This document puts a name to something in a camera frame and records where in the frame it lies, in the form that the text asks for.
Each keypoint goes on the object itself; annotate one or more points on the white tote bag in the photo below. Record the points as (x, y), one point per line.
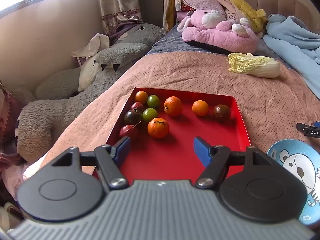
(92, 47)

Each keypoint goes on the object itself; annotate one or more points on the pink plush rabbit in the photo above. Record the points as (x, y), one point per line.
(220, 33)

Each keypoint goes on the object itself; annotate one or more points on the light blue blanket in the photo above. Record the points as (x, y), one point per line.
(295, 37)

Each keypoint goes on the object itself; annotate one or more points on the beige hanging cloth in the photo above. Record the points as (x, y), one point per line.
(167, 2)

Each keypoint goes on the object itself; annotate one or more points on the small orange tomato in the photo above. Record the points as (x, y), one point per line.
(141, 96)

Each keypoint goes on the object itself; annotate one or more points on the small dark red fruit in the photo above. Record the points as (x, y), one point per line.
(137, 105)

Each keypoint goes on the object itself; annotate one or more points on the pink dotted bed cover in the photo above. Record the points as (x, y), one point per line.
(200, 80)

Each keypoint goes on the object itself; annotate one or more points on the pink speckled pillow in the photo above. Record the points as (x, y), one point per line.
(200, 2)

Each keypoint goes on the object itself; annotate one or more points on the floral curtain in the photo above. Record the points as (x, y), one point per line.
(117, 2)

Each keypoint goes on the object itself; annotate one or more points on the small smooth orange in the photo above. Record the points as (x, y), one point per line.
(200, 108)

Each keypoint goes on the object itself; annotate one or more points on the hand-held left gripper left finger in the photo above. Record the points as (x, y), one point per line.
(123, 148)

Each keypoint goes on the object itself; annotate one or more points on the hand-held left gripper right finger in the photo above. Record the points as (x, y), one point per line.
(201, 148)

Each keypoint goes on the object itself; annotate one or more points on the yellow plush toy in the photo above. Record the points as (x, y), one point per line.
(246, 7)

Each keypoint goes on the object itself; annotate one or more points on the mandarin with dark stem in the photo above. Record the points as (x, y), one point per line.
(158, 128)

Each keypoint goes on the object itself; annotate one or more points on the blue bear print plate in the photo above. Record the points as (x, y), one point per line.
(295, 165)

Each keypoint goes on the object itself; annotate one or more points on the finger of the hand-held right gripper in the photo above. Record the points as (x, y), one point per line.
(317, 124)
(301, 126)

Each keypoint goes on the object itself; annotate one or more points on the large mandarin with green stem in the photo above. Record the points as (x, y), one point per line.
(173, 106)

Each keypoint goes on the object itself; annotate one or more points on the grey blue bed sheet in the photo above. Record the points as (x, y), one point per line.
(170, 42)

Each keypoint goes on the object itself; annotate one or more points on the dark brown tomato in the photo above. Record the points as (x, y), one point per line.
(133, 117)
(221, 113)

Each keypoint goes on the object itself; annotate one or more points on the red tray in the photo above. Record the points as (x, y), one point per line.
(175, 155)

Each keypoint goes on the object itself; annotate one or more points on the grey plush animal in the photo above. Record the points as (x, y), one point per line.
(62, 115)

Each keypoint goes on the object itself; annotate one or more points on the red fruit with stalk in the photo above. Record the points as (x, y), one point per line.
(128, 131)

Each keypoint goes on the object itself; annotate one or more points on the napa cabbage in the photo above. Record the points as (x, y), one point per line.
(252, 66)

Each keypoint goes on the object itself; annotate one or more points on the green tomato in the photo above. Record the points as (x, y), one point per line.
(150, 114)
(153, 101)

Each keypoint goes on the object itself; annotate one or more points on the brown patterned cloth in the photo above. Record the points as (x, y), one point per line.
(7, 125)

